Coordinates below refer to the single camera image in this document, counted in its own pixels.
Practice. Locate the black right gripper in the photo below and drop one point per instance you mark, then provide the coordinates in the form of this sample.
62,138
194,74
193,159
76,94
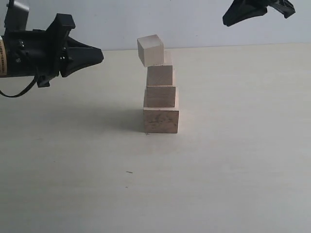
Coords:
241,10

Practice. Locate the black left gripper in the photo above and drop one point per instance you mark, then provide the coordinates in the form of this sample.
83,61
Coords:
45,54

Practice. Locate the smallest wooden cube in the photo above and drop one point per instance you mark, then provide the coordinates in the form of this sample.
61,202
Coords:
150,50

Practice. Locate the second largest wooden cube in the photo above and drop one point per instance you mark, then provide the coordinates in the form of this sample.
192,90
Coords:
160,96

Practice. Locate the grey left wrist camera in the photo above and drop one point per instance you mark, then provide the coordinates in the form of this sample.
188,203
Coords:
17,15

